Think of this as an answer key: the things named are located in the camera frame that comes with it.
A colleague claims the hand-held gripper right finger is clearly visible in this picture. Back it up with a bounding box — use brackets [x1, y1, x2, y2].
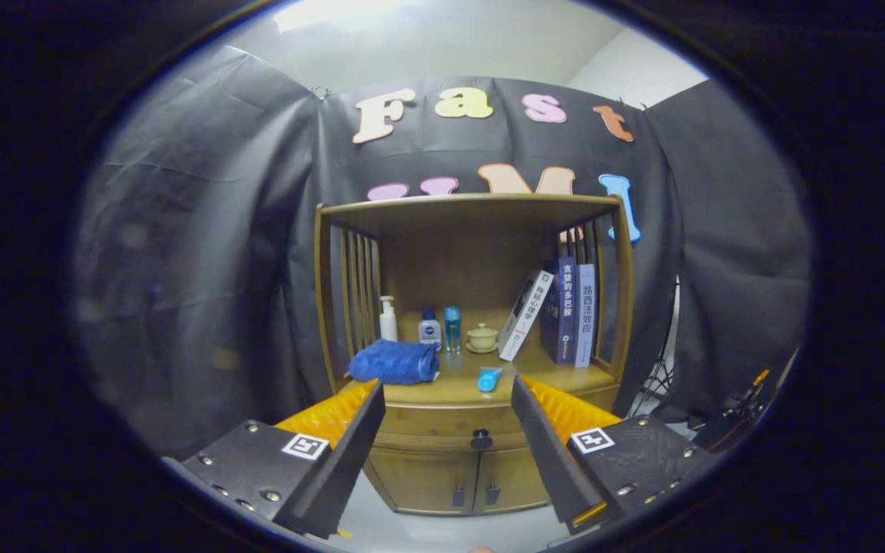
[510, 374, 714, 535]

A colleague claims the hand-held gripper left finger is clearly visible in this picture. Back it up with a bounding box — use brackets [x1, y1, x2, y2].
[162, 379, 387, 540]

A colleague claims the wooden countertop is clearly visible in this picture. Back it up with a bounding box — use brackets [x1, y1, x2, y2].
[339, 338, 618, 408]

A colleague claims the wooden cabinet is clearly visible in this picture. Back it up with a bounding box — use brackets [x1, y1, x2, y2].
[313, 193, 635, 517]

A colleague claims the blue rolled towel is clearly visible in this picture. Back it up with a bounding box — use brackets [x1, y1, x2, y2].
[348, 339, 441, 386]

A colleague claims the navy book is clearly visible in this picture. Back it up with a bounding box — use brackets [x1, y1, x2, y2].
[539, 284, 561, 360]

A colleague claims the beige lidded teacup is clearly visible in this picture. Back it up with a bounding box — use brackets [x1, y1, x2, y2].
[466, 323, 499, 355]

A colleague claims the white book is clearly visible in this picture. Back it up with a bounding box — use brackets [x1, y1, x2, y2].
[498, 270, 555, 363]

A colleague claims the lavender book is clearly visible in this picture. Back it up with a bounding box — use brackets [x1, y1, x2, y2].
[574, 263, 598, 369]

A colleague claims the dark blue book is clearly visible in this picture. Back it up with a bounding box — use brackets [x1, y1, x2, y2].
[556, 257, 578, 365]

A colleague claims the white bottle with blue cap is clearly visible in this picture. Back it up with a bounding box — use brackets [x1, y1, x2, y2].
[418, 308, 443, 352]

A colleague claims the dark device with orange tip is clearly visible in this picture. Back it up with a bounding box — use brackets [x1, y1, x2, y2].
[692, 369, 774, 454]

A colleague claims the black backdrop cloth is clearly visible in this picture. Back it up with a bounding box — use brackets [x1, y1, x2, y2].
[74, 45, 812, 462]

